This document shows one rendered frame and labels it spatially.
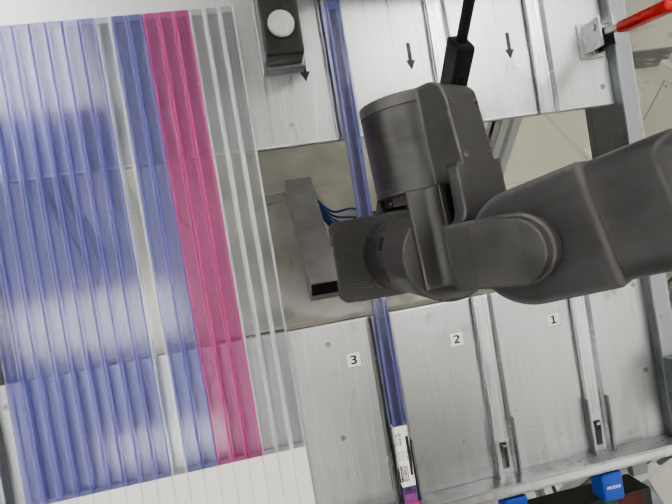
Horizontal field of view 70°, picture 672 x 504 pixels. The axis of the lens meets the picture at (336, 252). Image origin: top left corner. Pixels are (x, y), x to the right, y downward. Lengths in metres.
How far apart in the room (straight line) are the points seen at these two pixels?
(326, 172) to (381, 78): 0.52
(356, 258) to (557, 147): 2.03
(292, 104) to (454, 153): 0.25
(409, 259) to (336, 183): 0.72
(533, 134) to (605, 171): 2.18
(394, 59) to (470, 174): 0.27
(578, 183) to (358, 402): 0.34
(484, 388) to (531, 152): 1.83
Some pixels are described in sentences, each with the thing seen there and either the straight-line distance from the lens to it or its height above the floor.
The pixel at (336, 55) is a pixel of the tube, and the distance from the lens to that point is 0.51.
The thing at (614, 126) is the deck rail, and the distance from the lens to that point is 0.63.
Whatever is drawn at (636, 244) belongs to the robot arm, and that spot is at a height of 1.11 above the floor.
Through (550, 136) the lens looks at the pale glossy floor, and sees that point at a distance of 2.43.
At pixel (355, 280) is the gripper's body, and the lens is 0.38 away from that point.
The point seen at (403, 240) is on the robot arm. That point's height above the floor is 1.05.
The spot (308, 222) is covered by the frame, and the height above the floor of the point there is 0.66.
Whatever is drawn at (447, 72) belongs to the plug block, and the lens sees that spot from 0.40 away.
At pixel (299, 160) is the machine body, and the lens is 1.06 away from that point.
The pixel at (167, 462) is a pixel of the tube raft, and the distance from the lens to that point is 0.51.
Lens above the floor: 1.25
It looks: 48 degrees down
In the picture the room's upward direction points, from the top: straight up
